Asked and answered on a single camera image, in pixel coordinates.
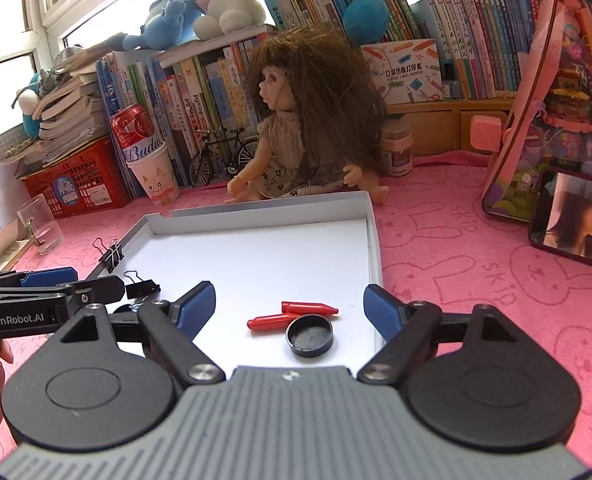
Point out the small black binder clip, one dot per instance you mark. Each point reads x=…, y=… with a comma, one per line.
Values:
x=111, y=256

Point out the small brown-lidded jar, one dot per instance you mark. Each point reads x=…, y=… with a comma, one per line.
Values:
x=397, y=152

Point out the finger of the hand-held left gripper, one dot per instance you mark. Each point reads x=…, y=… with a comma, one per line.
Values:
x=98, y=290
x=50, y=277

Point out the clear glass mug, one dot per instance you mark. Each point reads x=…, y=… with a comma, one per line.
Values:
x=43, y=230

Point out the blue elephant plush toy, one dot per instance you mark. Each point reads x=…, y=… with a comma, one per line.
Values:
x=163, y=20

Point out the pink toy house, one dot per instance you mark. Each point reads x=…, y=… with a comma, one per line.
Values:
x=551, y=135

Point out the brown-haired doll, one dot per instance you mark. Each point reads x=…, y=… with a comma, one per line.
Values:
x=286, y=135

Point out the pink bunny print cloth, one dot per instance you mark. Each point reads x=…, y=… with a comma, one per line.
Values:
x=451, y=260

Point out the white pencil print carton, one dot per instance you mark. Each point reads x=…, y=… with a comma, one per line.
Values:
x=401, y=70

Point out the wooden drawer unit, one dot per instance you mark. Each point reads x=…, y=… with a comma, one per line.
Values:
x=441, y=127

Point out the stack of lying books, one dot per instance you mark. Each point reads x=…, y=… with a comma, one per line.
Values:
x=70, y=115

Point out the white cat print paper cup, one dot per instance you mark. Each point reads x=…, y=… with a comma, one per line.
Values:
x=155, y=180

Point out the black miniature bicycle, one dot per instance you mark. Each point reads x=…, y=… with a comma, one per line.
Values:
x=246, y=152

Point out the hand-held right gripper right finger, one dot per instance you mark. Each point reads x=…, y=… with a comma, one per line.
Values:
x=381, y=310

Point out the white bear plush toy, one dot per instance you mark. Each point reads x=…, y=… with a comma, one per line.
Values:
x=230, y=10

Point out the blue and white plush toy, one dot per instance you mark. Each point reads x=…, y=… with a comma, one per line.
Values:
x=30, y=115

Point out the black smartphone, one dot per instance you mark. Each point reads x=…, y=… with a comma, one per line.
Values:
x=571, y=220

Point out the row of upright books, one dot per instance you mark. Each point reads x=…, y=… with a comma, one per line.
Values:
x=476, y=35
x=200, y=90

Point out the white cardboard box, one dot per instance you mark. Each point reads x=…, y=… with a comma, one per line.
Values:
x=276, y=260

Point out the small dark bottle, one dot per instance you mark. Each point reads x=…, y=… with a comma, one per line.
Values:
x=451, y=85

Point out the large red plastic basket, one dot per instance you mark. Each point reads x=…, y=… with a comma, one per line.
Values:
x=85, y=180

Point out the red beer can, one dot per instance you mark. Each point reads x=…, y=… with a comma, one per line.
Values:
x=133, y=130

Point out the blue round plush toy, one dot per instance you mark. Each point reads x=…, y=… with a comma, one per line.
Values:
x=366, y=15

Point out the black round lid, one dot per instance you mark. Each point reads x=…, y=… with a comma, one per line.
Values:
x=310, y=337

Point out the white window frame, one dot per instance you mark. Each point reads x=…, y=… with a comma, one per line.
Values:
x=55, y=10

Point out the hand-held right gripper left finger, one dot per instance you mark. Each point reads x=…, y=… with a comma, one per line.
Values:
x=195, y=310

